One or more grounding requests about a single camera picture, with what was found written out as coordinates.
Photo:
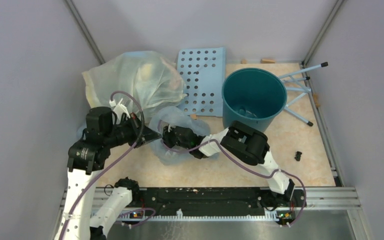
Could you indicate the light blue trash bag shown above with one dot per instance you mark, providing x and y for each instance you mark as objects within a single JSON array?
[{"x": 173, "y": 156}]

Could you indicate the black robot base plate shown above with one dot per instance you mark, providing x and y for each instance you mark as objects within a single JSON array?
[{"x": 215, "y": 201}]

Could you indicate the light blue perforated board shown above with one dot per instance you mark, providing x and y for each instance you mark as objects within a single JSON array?
[{"x": 204, "y": 71}]

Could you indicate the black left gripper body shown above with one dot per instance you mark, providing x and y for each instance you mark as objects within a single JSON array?
[{"x": 129, "y": 130}]

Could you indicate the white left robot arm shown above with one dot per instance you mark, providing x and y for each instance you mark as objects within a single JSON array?
[{"x": 86, "y": 160}]

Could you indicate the blue crumpled bag at wall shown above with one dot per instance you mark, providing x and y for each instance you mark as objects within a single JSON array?
[{"x": 80, "y": 130}]

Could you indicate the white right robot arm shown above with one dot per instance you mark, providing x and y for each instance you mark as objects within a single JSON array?
[{"x": 245, "y": 143}]

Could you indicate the small black plastic part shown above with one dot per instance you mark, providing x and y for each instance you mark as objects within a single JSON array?
[{"x": 298, "y": 156}]

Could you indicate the light blue metal stool frame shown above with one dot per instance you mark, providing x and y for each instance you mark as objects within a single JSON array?
[{"x": 301, "y": 89}]

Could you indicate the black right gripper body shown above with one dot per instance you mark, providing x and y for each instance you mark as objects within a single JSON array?
[{"x": 172, "y": 140}]

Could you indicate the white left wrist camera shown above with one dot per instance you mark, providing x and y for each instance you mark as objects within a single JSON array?
[{"x": 119, "y": 107}]

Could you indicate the light blue cable comb strip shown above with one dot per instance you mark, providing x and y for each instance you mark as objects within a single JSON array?
[{"x": 180, "y": 217}]

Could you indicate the large translucent yellowish bag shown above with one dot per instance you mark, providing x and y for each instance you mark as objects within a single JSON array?
[{"x": 147, "y": 76}]

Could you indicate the teal plastic trash bin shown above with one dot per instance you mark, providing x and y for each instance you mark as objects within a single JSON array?
[{"x": 253, "y": 97}]

